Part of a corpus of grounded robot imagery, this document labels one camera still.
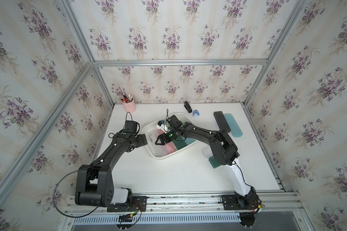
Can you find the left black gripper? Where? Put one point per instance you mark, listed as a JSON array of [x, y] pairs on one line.
[[140, 141]]

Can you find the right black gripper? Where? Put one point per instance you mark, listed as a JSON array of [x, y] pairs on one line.
[[163, 138]]

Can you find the dark green pencil case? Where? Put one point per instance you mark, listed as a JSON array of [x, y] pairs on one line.
[[214, 163], [179, 143]]

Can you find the white plastic storage box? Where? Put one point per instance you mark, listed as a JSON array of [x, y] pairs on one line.
[[151, 126]]

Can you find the light teal pencil case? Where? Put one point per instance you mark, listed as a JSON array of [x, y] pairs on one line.
[[235, 129], [189, 141]]

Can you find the pink pencil case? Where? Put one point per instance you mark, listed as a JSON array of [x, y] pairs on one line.
[[170, 148]]

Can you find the black pencil case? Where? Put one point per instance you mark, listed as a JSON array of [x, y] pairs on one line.
[[221, 121]]

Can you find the dark green pencil case front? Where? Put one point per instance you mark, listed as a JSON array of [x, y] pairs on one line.
[[214, 163]]

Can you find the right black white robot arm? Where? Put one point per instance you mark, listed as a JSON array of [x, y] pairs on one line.
[[224, 151]]

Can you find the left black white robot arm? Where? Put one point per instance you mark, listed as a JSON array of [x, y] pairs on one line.
[[94, 185]]

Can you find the clear pencil case front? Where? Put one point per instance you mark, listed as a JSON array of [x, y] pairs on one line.
[[207, 152]]

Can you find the black stapler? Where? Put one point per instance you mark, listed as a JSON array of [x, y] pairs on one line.
[[188, 107]]

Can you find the blue white small clip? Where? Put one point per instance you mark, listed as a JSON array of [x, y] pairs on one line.
[[195, 113]]

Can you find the pink pen holder cup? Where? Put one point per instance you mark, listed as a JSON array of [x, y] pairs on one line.
[[129, 107]]

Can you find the pens in cup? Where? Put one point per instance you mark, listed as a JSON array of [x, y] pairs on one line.
[[125, 99]]

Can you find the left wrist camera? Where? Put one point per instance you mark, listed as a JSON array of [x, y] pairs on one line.
[[131, 127]]

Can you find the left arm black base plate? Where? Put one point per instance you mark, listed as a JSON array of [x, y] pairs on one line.
[[134, 204]]

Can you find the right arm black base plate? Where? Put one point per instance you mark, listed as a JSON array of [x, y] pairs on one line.
[[237, 202]]

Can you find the aluminium front rail frame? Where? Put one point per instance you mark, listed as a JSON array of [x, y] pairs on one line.
[[177, 208]]

